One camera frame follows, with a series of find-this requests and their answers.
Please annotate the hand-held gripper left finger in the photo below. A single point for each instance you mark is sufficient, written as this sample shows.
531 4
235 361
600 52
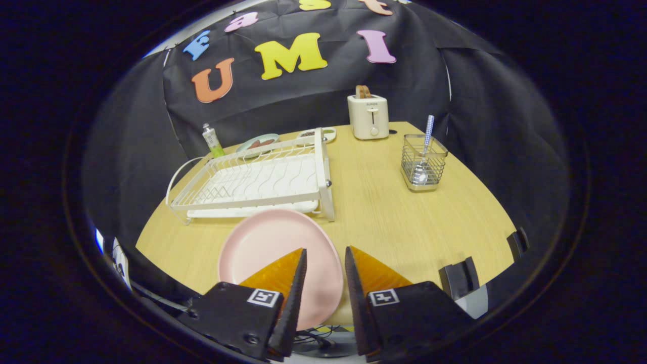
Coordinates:
295 303

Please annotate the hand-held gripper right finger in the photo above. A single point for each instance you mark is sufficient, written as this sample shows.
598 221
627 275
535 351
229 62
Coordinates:
356 308

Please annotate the pink plate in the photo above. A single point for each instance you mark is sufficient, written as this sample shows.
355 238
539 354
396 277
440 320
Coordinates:
268 247

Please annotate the small green plate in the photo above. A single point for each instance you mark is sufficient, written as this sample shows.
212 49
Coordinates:
245 146

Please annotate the small white divided dish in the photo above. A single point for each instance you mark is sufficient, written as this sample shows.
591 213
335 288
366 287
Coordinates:
308 134

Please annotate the black table clamp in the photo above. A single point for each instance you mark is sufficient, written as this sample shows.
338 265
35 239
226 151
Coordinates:
457 278
518 243

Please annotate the white and blue object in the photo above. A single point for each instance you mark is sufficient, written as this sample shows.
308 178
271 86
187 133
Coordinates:
120 260

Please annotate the green liquid bottle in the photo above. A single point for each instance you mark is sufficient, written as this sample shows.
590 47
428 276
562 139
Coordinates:
212 141

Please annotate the white toaster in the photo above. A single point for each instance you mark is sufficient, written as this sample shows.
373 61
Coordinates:
368 116

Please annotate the brown toast slice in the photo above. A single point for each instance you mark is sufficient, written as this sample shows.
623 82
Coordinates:
363 92

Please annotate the black backdrop cloth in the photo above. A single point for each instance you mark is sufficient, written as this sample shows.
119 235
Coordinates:
131 151

